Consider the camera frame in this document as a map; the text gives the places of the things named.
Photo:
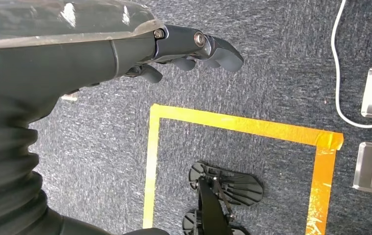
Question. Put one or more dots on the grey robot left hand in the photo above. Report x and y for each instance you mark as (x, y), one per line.
(59, 55)

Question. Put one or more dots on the yellow floor tape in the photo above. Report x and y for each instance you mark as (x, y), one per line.
(238, 125)

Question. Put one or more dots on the black robot leg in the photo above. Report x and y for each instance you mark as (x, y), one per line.
(210, 207)

